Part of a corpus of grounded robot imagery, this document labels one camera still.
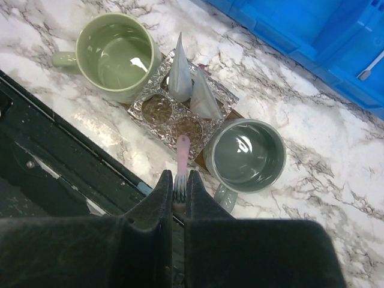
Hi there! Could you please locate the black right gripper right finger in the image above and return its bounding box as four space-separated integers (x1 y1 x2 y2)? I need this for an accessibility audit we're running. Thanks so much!
184 170 346 287

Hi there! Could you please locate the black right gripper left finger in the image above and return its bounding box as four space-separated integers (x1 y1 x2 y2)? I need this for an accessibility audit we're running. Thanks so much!
1 170 173 287

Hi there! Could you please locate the grey ceramic mug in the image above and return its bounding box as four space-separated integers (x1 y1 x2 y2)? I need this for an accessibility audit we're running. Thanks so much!
203 118 286 213

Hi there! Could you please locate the pink toothbrush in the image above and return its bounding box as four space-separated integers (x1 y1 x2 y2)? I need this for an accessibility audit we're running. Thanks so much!
172 135 190 212

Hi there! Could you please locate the toothpaste tube red cap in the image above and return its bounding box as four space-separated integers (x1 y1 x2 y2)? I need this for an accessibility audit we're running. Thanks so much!
190 69 223 119

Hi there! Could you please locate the oval wooden tray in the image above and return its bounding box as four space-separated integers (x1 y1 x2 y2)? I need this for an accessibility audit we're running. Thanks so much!
119 52 244 172

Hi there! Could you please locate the toothpaste tube green cap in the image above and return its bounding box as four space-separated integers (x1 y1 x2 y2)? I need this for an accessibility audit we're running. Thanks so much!
168 32 193 103

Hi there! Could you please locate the light green ceramic mug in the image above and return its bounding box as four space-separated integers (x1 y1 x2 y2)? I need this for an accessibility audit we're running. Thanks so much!
52 13 163 104

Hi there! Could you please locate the white toothbrush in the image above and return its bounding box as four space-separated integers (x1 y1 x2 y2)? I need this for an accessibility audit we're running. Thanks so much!
358 51 384 81

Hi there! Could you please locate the blue plastic divided bin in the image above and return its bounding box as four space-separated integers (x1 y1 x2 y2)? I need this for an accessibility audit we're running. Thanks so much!
210 0 383 118

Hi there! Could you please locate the clear plastic square holder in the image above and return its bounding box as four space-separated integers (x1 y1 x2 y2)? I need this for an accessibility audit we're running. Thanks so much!
127 49 241 163

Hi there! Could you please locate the black metal base rail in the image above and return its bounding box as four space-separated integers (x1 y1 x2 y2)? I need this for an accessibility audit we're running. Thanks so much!
0 69 187 288

